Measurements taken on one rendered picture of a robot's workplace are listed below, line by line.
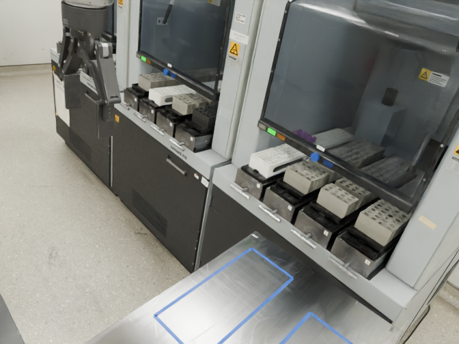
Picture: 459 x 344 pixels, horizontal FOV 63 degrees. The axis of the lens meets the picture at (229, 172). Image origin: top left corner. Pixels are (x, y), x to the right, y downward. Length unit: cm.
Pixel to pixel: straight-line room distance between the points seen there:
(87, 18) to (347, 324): 83
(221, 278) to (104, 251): 131
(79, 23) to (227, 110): 97
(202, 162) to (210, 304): 82
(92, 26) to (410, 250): 102
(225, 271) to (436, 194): 60
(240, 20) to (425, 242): 96
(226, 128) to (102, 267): 101
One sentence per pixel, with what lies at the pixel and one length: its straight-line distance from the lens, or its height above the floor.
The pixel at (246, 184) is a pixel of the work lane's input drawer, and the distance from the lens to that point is 143.
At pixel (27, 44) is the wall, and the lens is 461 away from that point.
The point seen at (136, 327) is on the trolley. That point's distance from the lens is 87.
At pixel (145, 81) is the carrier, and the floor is 87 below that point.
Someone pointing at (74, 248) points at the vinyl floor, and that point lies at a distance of 223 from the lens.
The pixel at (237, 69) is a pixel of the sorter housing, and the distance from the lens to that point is 149.
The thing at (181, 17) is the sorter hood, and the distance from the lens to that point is 173.
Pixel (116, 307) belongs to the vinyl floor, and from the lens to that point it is 195.
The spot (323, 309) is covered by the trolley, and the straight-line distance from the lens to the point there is 99.
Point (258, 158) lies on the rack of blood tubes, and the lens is 141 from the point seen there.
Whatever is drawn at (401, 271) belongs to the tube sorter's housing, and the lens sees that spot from 130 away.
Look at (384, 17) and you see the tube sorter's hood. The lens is 120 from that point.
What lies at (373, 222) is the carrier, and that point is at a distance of 125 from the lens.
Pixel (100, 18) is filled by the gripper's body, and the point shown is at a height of 139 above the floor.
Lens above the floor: 152
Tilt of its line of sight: 31 degrees down
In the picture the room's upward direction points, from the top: 11 degrees clockwise
